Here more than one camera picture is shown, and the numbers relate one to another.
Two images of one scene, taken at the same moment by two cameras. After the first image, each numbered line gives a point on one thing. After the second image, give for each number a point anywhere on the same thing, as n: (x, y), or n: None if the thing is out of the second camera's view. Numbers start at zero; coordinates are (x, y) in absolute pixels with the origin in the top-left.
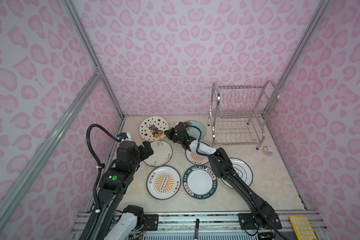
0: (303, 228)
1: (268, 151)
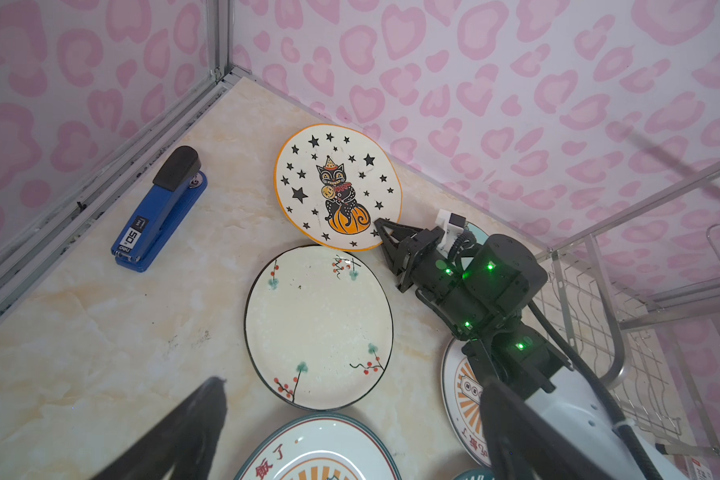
0: None
1: (692, 467)
